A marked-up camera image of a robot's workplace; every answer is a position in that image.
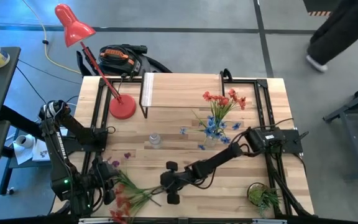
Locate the dark metal cart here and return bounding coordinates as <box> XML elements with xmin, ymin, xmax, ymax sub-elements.
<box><xmin>323</xmin><ymin>79</ymin><xmax>358</xmax><ymax>182</ymax></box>

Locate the yellow power cable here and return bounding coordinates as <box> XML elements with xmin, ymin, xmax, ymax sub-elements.
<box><xmin>22</xmin><ymin>0</ymin><xmax>83</xmax><ymax>75</ymax></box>

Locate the red and purple flower bunch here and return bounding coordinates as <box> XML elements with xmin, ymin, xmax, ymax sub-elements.
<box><xmin>106</xmin><ymin>151</ymin><xmax>165</xmax><ymax>224</ymax></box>

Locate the diamond-cut clear glass vase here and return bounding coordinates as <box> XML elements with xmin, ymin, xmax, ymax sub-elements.
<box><xmin>204</xmin><ymin>136</ymin><xmax>219</xmax><ymax>149</ymax></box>

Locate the ribbed clear glass vase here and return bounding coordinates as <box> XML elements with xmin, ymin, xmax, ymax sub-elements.
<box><xmin>149</xmin><ymin>133</ymin><xmax>163</xmax><ymax>150</ymax></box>

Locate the black mat with hazard edge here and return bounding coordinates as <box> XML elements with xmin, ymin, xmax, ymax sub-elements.
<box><xmin>303</xmin><ymin>0</ymin><xmax>335</xmax><ymax>17</ymax></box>

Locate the orange and blue flower bunch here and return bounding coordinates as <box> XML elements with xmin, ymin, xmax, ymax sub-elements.
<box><xmin>178</xmin><ymin>88</ymin><xmax>247</xmax><ymax>152</ymax></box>

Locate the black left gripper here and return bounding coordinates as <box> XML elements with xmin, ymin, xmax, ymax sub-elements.
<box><xmin>85</xmin><ymin>161</ymin><xmax>121</xmax><ymax>205</ymax></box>

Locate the white printed paper sheet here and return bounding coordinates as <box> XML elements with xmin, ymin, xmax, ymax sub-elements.
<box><xmin>31</xmin><ymin>126</ymin><xmax>70</xmax><ymax>162</ymax></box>

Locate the small potted green plant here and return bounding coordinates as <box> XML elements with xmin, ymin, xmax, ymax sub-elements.
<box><xmin>247</xmin><ymin>182</ymin><xmax>283</xmax><ymax>218</ymax></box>

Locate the black aluminium table frame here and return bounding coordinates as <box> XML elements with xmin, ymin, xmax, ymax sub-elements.
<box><xmin>53</xmin><ymin>70</ymin><xmax>315</xmax><ymax>218</ymax></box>

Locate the person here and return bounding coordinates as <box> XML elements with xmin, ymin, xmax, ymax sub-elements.
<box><xmin>305</xmin><ymin>0</ymin><xmax>358</xmax><ymax>73</ymax></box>

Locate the white tissue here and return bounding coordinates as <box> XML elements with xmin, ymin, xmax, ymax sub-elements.
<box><xmin>12</xmin><ymin>141</ymin><xmax>37</xmax><ymax>166</ymax></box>

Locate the red desk lamp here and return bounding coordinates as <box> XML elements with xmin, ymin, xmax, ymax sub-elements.
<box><xmin>54</xmin><ymin>3</ymin><xmax>137</xmax><ymax>121</ymax></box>

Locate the black and orange vacuum cleaner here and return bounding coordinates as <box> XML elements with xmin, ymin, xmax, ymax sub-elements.
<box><xmin>76</xmin><ymin>44</ymin><xmax>173</xmax><ymax>78</ymax></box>

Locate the white paper roll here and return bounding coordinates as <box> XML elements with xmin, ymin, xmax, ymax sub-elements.
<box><xmin>15</xmin><ymin>134</ymin><xmax>35</xmax><ymax>149</ymax></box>

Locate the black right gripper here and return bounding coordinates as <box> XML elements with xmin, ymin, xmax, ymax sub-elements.
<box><xmin>160</xmin><ymin>161</ymin><xmax>198</xmax><ymax>205</ymax></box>

